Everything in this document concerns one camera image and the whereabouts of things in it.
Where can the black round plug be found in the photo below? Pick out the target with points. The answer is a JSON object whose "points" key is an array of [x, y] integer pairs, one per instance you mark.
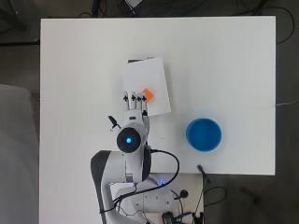
{"points": [[184, 193]]}

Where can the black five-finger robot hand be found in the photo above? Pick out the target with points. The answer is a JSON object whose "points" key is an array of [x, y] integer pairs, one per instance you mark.
{"points": [[134, 109]]}

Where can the orange cube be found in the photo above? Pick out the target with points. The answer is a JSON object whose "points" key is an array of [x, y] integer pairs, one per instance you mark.
{"points": [[149, 95]]}

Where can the white flat box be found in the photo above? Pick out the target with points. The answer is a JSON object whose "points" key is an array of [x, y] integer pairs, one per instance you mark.
{"points": [[146, 74]]}

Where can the blue round tub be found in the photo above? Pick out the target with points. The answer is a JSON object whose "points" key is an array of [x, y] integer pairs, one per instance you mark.
{"points": [[204, 134]]}

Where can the white seven-joint robot arm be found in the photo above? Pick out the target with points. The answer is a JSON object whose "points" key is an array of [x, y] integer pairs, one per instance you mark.
{"points": [[107, 168]]}

